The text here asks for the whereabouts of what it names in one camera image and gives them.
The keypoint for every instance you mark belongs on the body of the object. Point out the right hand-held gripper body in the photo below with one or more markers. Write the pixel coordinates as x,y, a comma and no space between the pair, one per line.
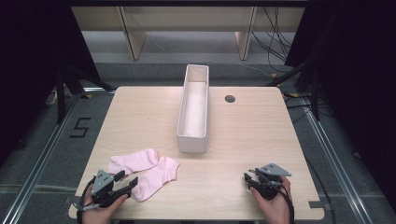
271,170

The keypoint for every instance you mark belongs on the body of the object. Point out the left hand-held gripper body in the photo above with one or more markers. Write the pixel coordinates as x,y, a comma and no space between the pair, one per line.
102,183

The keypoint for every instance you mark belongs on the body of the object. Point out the pink sock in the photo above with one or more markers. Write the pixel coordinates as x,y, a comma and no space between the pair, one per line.
134,161
155,179

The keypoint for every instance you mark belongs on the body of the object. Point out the long white box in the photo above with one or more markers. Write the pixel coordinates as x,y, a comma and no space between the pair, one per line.
194,109

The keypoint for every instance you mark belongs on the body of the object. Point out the person's left hand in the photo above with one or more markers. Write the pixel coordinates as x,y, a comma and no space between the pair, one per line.
99,216

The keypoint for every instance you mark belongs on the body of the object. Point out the person's right hand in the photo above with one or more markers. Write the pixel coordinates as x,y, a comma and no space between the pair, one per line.
277,210

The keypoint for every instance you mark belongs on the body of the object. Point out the grey tape strip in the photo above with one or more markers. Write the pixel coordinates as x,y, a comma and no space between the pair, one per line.
316,204

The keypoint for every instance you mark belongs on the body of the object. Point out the round table grommet hole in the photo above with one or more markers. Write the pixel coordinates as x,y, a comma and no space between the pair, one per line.
230,99

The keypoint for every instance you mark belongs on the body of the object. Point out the black metal stand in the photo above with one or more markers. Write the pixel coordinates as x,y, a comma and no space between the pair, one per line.
60,96
314,93

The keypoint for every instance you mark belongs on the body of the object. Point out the dark curtain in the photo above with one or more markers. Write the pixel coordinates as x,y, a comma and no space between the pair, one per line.
358,77
34,62

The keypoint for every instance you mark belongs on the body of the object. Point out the beige background table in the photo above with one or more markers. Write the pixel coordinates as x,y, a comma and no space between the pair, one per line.
186,18

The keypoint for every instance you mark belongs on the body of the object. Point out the metal floor rail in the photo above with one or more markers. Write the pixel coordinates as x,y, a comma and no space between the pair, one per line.
336,155
37,168

